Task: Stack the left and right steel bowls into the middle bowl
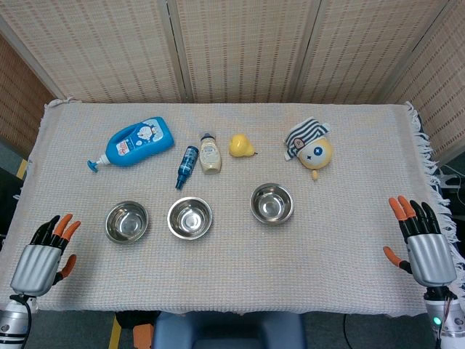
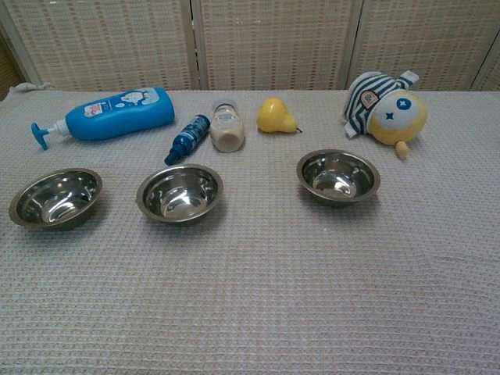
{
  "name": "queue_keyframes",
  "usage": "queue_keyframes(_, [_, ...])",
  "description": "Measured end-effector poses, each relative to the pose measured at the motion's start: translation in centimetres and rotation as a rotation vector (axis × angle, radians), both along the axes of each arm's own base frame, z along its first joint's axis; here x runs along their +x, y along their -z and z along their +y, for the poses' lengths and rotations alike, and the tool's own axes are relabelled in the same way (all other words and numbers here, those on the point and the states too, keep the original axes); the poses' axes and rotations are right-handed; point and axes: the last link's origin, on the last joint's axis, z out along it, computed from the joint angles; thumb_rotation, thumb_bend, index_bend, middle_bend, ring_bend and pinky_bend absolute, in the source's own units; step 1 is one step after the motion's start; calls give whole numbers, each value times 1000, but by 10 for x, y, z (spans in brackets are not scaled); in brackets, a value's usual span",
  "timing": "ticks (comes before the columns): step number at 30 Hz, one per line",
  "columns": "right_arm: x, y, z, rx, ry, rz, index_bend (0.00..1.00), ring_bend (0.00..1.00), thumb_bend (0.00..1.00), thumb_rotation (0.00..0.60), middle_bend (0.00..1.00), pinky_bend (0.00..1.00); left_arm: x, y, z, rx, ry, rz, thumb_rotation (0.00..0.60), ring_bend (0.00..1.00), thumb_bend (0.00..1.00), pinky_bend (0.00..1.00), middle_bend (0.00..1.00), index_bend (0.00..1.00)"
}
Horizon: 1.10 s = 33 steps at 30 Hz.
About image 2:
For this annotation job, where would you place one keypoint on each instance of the stainless steel bowl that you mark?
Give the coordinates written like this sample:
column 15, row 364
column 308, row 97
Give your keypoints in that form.
column 47, row 213
column 172, row 209
column 332, row 187

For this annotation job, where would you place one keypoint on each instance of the cream sauce squeeze bottle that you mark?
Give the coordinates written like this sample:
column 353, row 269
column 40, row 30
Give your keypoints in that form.
column 226, row 133

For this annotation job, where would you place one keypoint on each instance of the yellow pear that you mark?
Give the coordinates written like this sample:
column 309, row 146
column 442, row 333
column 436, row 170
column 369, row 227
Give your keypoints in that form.
column 273, row 115

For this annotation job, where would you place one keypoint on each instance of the small blue spray bottle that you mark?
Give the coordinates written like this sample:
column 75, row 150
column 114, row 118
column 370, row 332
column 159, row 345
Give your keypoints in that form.
column 189, row 134

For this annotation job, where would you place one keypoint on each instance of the beige waffle weave tablecloth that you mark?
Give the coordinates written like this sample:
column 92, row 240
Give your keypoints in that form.
column 273, row 293

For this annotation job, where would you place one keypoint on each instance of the woven folding screen panel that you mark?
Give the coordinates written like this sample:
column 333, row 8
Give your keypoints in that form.
column 273, row 43
column 422, row 35
column 490, row 74
column 8, row 66
column 109, row 43

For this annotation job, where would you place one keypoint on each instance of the blue pump lotion bottle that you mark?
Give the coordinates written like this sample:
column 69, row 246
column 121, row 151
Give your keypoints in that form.
column 117, row 117

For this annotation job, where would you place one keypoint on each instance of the yellow plush toy striped hat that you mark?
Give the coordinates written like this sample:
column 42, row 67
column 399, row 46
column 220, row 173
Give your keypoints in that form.
column 394, row 117

